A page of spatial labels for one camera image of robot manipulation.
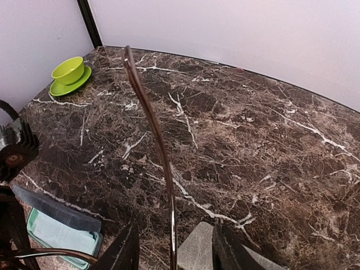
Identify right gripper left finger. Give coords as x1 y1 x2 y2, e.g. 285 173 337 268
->
89 223 140 270

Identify green bowl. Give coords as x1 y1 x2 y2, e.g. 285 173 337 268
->
51 56 84 86

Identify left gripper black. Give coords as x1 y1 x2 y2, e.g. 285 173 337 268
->
1 186 39 269

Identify green plate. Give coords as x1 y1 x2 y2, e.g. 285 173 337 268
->
49 66 92 97

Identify light blue cloth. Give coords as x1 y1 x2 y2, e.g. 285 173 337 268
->
27 208 98 255

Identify left black frame post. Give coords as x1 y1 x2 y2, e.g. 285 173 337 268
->
77 0 103 48

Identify beige glasses case teal lining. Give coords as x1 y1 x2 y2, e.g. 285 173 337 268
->
178 222 284 269

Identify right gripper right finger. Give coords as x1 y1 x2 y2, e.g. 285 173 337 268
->
212 224 264 270

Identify brown sunglasses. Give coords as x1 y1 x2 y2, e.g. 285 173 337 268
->
0 44 178 270

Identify blue-grey glasses case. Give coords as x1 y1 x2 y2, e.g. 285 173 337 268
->
11 184 103 257

